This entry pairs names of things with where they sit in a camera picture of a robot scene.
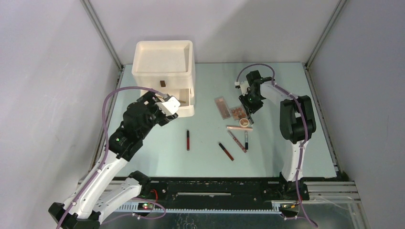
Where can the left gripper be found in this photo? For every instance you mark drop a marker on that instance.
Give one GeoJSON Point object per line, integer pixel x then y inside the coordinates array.
{"type": "Point", "coordinates": [150, 97]}

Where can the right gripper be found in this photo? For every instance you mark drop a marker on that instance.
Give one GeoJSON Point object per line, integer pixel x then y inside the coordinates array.
{"type": "Point", "coordinates": [250, 107]}

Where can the white drawer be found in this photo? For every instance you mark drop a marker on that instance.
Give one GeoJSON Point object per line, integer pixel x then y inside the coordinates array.
{"type": "Point", "coordinates": [184, 94]}

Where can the white drawer organizer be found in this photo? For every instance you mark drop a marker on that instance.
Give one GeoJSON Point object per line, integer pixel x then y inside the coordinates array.
{"type": "Point", "coordinates": [164, 64]}

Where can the red lip gloss black cap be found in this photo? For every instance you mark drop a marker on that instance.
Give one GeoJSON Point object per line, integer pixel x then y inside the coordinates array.
{"type": "Point", "coordinates": [187, 140]}

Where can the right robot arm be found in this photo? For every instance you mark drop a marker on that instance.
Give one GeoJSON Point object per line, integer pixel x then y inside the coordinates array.
{"type": "Point", "coordinates": [296, 120]}

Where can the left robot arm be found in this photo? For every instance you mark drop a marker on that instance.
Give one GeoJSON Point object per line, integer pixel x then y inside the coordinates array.
{"type": "Point", "coordinates": [86, 208]}

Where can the small square blush palette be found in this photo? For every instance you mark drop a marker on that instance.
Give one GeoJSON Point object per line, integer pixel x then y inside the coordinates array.
{"type": "Point", "coordinates": [238, 112]}

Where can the round cream compact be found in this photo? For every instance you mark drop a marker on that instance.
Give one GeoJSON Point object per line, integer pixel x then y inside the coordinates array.
{"type": "Point", "coordinates": [244, 122]}

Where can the long eyeshadow palette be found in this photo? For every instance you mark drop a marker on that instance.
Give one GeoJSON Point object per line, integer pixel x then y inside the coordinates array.
{"type": "Point", "coordinates": [222, 107]}

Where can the pink concealer tube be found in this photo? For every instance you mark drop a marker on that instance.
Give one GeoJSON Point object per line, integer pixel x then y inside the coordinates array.
{"type": "Point", "coordinates": [233, 127]}

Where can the clear mascara tube black cap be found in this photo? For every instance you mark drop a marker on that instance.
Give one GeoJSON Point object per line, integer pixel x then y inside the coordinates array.
{"type": "Point", "coordinates": [246, 140]}

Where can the red lettered lip gloss tube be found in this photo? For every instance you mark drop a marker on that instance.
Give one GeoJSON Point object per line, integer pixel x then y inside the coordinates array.
{"type": "Point", "coordinates": [237, 141]}

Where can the dark red lip gloss tube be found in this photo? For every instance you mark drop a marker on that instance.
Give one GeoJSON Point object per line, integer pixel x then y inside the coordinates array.
{"type": "Point", "coordinates": [226, 151]}

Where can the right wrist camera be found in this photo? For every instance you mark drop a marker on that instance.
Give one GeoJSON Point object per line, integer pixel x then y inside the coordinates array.
{"type": "Point", "coordinates": [243, 86]}

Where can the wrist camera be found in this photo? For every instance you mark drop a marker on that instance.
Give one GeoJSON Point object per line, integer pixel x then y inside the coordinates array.
{"type": "Point", "coordinates": [243, 86]}
{"type": "Point", "coordinates": [169, 106]}

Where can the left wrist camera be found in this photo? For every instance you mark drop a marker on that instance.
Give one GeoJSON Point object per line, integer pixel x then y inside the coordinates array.
{"type": "Point", "coordinates": [169, 106]}

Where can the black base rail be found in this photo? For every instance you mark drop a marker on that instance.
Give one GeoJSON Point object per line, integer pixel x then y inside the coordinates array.
{"type": "Point", "coordinates": [223, 193]}

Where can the aluminium frame rail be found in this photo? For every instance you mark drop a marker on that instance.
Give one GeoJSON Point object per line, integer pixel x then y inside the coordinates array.
{"type": "Point", "coordinates": [97, 23]}

